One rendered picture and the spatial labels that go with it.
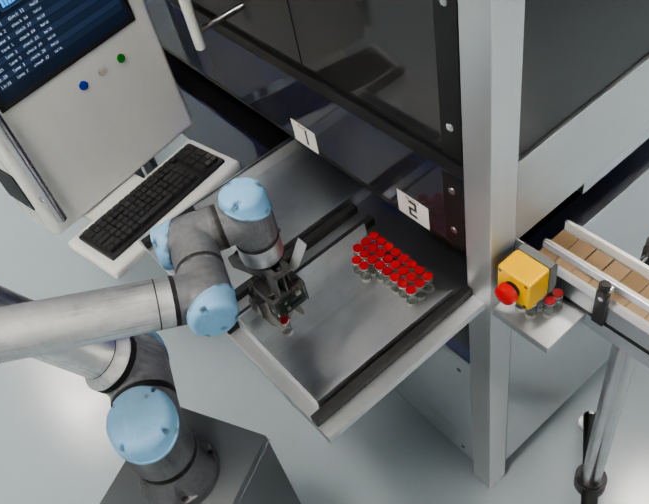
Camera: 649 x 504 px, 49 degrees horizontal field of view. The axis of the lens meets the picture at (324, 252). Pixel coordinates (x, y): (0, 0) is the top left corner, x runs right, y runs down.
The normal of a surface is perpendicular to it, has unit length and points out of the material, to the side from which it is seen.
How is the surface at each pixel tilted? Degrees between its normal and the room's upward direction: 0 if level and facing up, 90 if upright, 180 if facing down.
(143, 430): 7
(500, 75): 90
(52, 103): 90
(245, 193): 0
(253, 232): 90
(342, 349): 0
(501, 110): 90
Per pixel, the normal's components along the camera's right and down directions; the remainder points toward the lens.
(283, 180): -0.17, -0.64
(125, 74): 0.76, 0.39
